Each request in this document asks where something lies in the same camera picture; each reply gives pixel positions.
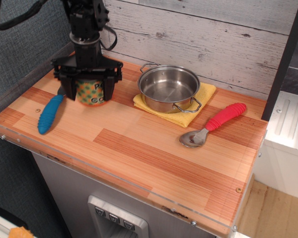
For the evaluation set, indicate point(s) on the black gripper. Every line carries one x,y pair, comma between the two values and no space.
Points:
87,62

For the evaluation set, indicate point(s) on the peas and carrots can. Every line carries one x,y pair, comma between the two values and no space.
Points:
90,93

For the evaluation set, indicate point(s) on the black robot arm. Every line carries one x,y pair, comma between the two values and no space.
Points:
87,19

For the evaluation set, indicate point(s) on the orange black object corner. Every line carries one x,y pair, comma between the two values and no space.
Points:
13,227

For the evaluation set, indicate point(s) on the stainless steel pot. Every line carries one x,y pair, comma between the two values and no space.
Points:
169,88

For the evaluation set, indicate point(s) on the yellow cloth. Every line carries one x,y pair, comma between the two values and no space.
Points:
182,119

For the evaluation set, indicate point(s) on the grey toy fridge cabinet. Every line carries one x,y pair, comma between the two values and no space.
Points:
71,190

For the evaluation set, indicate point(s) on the silver dispenser panel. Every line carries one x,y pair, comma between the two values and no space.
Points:
114,219

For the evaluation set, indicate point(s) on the white toy sink unit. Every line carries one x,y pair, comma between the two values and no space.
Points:
277,162

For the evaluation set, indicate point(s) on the blue handled fork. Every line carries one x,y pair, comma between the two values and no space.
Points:
48,114

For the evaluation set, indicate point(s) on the red handled spoon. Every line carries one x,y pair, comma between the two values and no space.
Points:
197,138

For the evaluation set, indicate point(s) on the right black post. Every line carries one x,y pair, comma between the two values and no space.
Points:
282,70

